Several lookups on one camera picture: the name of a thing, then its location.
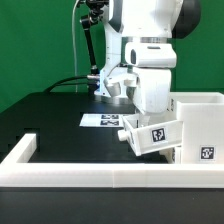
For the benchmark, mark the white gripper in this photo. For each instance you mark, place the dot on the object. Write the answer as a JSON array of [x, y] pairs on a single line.
[[151, 92]]

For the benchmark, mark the white drawer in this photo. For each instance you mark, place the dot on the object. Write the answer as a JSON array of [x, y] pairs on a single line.
[[151, 138], [172, 155]]

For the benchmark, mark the white front drawer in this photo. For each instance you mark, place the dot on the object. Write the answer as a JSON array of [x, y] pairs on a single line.
[[172, 155]]

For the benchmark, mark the white drawer cabinet box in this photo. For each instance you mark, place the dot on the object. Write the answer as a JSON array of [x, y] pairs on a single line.
[[202, 114]]

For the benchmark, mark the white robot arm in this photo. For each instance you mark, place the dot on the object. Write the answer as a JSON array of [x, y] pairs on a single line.
[[139, 58]]

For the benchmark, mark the white tag sheet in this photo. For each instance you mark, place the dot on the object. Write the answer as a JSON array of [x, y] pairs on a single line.
[[102, 120]]

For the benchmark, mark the white U-shaped boundary fence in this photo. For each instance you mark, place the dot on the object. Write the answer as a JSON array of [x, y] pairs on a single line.
[[17, 171]]

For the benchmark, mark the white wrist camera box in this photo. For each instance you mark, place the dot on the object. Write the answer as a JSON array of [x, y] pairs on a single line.
[[114, 84]]

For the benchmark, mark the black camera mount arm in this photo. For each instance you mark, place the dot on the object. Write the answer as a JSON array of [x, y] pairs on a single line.
[[92, 18]]

